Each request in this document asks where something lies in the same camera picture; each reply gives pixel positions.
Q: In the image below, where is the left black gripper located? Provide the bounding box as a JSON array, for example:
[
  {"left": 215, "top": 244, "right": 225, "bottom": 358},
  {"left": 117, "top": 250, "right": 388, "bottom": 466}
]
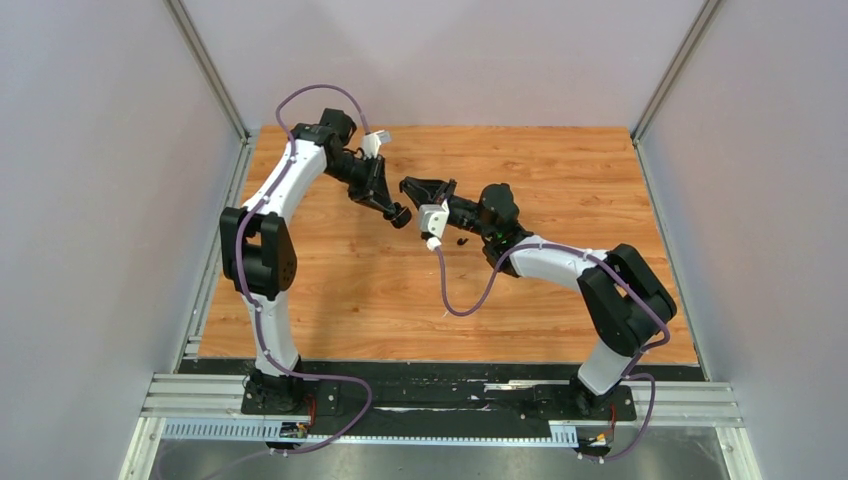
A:
[{"left": 322, "top": 152, "right": 395, "bottom": 214}]

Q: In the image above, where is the black earbud charging case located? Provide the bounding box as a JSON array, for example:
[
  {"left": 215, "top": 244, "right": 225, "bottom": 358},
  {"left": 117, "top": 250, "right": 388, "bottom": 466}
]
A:
[{"left": 389, "top": 207, "right": 412, "bottom": 229}]

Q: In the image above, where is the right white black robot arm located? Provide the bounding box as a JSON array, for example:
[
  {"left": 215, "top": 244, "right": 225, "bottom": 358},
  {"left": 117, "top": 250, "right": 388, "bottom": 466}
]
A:
[{"left": 399, "top": 177, "right": 677, "bottom": 418}]

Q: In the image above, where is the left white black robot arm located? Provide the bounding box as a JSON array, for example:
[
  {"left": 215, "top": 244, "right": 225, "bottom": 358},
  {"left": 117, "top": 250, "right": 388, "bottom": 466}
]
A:
[{"left": 219, "top": 109, "right": 412, "bottom": 413}]

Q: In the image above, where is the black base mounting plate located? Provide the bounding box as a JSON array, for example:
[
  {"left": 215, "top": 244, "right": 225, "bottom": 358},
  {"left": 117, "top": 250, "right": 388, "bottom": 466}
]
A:
[{"left": 177, "top": 358, "right": 706, "bottom": 439}]

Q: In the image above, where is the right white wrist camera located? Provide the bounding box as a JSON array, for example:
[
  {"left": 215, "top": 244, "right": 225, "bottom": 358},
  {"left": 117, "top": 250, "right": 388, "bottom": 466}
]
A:
[{"left": 418, "top": 200, "right": 450, "bottom": 240}]

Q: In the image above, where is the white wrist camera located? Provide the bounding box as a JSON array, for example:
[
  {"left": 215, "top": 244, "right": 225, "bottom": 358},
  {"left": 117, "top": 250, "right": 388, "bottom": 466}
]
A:
[
  {"left": 360, "top": 130, "right": 391, "bottom": 158},
  {"left": 418, "top": 200, "right": 450, "bottom": 240}
]

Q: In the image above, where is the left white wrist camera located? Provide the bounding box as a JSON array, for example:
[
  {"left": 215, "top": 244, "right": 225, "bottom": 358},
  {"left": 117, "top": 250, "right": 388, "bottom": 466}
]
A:
[{"left": 360, "top": 130, "right": 391, "bottom": 158}]

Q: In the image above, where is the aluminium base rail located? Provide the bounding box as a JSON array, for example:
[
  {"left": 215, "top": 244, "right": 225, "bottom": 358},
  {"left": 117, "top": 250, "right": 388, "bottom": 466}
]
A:
[{"left": 121, "top": 374, "right": 761, "bottom": 479}]

